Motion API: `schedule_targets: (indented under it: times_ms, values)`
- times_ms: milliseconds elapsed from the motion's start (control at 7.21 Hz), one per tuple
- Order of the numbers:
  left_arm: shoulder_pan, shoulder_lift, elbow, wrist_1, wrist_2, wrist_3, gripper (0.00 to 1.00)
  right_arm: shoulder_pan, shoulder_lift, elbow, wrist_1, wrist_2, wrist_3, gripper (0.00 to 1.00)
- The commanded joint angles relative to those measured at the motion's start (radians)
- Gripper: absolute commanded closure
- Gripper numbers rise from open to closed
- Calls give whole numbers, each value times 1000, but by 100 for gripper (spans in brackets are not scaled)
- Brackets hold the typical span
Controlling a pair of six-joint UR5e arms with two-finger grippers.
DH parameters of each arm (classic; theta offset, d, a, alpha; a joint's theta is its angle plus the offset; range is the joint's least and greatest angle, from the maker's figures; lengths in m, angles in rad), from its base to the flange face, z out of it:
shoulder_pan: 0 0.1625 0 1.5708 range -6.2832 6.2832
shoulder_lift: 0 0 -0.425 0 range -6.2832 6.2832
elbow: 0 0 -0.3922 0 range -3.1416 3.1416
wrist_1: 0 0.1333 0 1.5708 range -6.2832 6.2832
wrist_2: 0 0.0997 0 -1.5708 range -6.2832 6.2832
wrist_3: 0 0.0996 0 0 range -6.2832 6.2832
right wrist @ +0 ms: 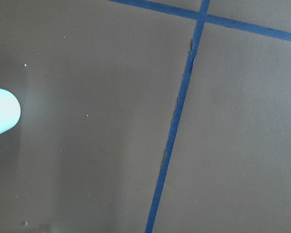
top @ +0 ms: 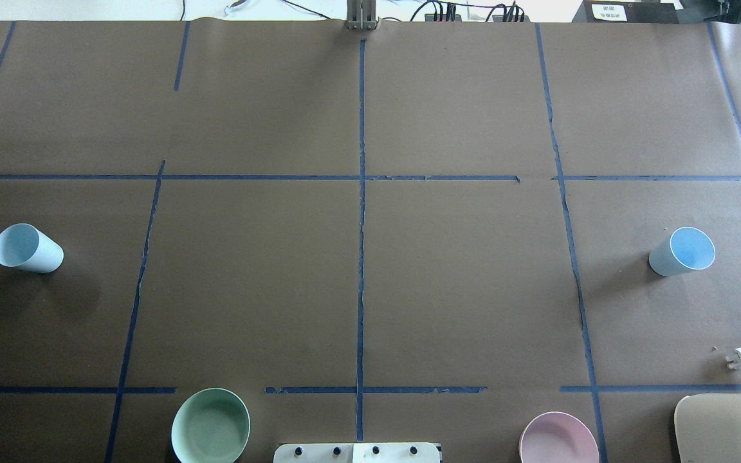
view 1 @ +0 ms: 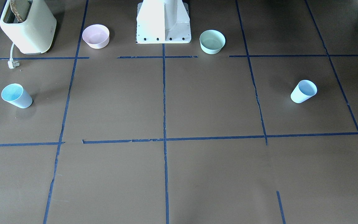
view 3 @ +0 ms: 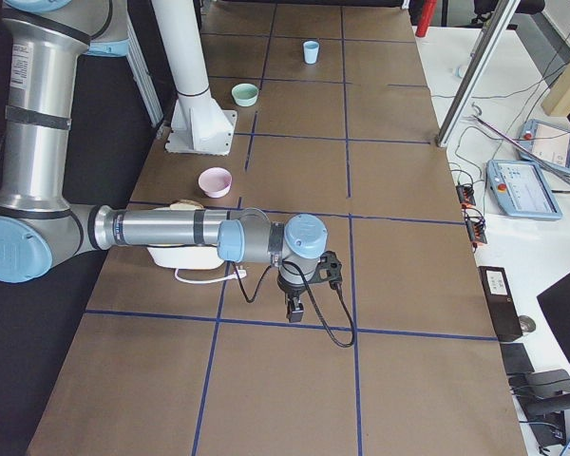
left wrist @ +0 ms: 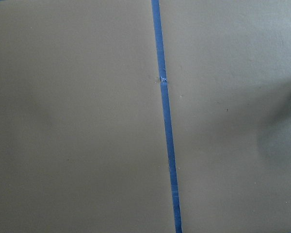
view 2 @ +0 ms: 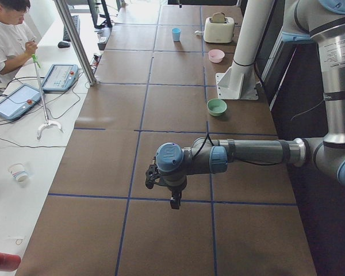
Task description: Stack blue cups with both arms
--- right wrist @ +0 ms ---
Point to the light blue cup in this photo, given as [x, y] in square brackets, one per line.
[10, 110]

